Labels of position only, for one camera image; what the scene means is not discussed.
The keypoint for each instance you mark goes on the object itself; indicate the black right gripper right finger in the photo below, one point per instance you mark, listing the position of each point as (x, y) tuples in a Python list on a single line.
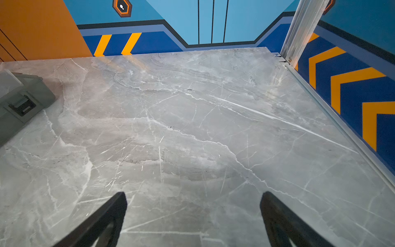
[(286, 229)]

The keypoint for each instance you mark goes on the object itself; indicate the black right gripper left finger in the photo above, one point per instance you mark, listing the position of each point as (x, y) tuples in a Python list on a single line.
[(102, 228)]

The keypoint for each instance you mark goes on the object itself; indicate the grey plastic organizer box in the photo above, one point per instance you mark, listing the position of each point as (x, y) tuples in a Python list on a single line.
[(22, 97)]

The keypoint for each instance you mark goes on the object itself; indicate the right aluminium corner post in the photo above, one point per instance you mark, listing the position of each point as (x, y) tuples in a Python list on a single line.
[(304, 22)]

